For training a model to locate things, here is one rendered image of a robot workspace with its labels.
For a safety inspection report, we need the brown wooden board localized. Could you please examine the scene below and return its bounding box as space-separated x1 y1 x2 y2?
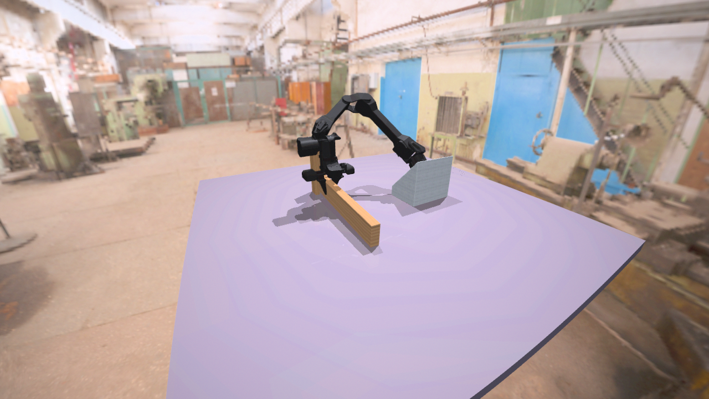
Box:
318 175 381 247

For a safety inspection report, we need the wooden post with slot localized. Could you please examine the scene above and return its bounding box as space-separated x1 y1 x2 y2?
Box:
310 152 320 195

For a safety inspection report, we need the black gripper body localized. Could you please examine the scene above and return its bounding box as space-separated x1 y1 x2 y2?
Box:
302 153 355 182

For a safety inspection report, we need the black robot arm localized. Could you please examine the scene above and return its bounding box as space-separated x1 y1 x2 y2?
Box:
297 93 427 178

